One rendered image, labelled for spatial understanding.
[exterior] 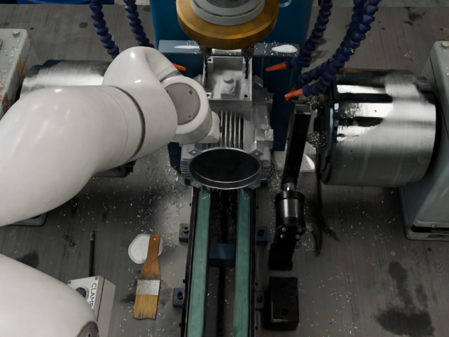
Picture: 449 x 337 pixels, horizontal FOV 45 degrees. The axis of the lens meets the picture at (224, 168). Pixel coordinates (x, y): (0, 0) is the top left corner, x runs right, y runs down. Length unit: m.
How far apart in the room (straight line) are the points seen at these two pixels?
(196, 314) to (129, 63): 0.55
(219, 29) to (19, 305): 0.61
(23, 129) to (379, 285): 0.98
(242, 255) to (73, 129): 0.73
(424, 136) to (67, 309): 0.82
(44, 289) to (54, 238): 0.89
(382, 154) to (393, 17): 0.82
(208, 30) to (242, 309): 0.54
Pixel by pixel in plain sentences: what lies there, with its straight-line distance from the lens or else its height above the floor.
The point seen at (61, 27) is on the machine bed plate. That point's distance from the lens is 1.81.
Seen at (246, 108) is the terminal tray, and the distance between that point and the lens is 1.10.
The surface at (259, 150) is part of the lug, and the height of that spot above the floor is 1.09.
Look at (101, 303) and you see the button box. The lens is 0.98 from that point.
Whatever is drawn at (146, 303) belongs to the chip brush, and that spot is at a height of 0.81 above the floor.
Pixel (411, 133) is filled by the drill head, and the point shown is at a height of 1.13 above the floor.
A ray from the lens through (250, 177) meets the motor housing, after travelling 1.19.
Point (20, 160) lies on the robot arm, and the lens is 0.46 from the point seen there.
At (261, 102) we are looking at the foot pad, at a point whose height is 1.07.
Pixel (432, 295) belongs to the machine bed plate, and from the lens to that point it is 1.32.
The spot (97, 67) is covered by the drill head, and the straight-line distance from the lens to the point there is 1.15.
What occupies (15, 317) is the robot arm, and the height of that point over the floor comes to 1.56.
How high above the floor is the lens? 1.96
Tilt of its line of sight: 57 degrees down
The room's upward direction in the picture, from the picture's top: straight up
